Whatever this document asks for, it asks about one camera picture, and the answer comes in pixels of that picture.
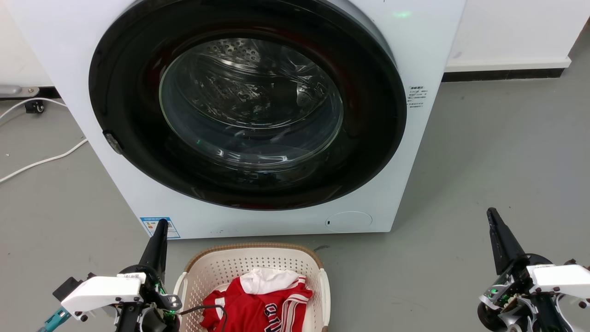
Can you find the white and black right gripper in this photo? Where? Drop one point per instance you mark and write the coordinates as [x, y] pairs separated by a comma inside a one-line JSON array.
[[557, 279]]

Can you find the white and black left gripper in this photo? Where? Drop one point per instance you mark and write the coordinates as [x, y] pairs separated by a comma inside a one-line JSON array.
[[103, 293]]

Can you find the cream plastic laundry basket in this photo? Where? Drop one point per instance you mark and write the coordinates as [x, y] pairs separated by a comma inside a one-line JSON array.
[[221, 267]]

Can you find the blue energy label sticker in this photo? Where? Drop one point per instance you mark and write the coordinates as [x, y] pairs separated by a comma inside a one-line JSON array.
[[171, 228]]

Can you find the red basketball jersey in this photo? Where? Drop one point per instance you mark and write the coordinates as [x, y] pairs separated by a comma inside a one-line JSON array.
[[249, 309]]

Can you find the white garment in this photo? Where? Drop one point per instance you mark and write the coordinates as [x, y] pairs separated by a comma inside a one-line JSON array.
[[269, 280]]

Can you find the teal connector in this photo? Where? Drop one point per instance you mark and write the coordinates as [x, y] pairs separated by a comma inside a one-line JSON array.
[[54, 320]]

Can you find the round white filter cover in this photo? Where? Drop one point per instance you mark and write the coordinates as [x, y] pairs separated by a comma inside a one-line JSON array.
[[349, 222]]

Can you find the round black washer door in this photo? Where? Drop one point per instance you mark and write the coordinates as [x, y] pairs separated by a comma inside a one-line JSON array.
[[124, 92]]

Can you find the small text label sticker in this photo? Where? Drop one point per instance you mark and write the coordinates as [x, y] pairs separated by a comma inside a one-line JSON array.
[[417, 97]]

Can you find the steel washer drum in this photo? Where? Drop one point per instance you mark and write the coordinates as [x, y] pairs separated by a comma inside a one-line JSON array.
[[249, 101]]

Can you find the white skirting ledge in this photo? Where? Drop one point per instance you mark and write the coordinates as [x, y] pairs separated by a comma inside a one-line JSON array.
[[507, 64]]

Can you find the black caster wheel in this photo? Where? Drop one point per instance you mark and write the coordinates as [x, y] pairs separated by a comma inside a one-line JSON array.
[[35, 107]]

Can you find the white front-load washing machine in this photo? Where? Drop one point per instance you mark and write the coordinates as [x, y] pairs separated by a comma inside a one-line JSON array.
[[64, 69]]

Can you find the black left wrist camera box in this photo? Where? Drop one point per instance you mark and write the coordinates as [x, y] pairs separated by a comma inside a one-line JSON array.
[[65, 288]]

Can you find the grey metal bracket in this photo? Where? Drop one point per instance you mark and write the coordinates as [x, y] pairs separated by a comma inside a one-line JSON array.
[[16, 91]]

